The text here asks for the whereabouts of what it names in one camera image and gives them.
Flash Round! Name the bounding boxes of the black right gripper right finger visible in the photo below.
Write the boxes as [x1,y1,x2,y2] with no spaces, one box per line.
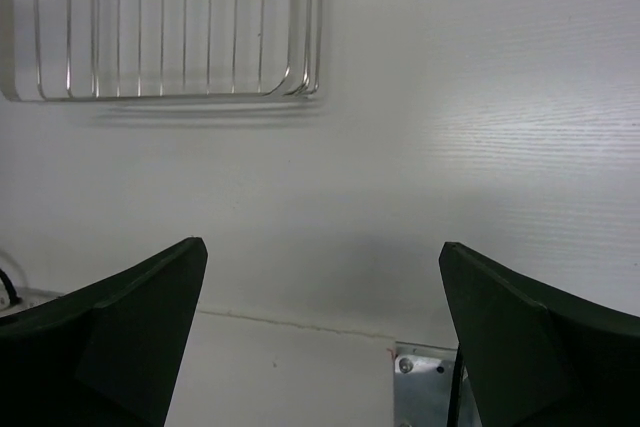
[439,242,639,426]

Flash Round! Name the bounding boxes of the metal wire dish rack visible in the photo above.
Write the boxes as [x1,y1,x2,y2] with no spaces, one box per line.
[1,0,324,104]

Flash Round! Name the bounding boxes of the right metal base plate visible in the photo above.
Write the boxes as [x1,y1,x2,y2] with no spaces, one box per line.
[393,342,456,427]

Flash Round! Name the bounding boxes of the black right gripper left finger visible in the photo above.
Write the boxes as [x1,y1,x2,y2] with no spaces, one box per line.
[1,237,208,426]

